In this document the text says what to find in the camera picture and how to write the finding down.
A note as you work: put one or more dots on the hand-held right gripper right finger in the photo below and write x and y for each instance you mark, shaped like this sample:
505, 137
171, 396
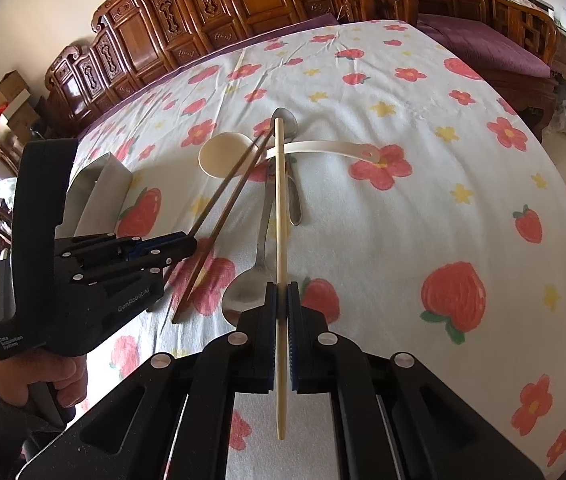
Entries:
293, 340

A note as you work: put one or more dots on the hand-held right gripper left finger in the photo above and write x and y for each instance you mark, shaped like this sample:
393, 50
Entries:
268, 330

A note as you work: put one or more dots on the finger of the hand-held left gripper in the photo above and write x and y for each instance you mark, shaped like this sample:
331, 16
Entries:
128, 270
173, 247

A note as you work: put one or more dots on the metal spoon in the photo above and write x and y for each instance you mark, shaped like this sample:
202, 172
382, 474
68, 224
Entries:
243, 295
285, 120

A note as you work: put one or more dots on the brown wooden chopstick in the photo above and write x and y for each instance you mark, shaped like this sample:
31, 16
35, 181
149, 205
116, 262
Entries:
222, 195
227, 220

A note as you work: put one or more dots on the rectangular metal tin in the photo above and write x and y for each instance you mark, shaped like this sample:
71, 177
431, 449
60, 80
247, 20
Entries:
108, 195

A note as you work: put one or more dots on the cream chopstick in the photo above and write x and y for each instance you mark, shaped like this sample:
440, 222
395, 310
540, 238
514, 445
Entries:
279, 210

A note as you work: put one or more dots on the person's left hand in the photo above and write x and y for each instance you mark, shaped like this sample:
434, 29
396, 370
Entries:
28, 370

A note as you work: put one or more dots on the floral strawberry tablecloth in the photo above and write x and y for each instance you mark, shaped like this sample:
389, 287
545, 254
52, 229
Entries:
413, 210

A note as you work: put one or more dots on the flat white box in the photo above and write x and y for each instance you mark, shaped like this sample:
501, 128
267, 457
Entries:
15, 102

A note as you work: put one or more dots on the carved wooden sofa bench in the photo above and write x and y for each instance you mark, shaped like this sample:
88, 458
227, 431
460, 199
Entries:
163, 25

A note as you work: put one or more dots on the purple armchair cushion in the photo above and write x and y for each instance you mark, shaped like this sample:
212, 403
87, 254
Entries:
483, 45

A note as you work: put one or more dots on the carved wooden armchair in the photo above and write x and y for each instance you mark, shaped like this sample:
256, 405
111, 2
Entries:
523, 25

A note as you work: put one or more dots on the tissue box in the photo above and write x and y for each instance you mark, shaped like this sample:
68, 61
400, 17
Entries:
535, 1

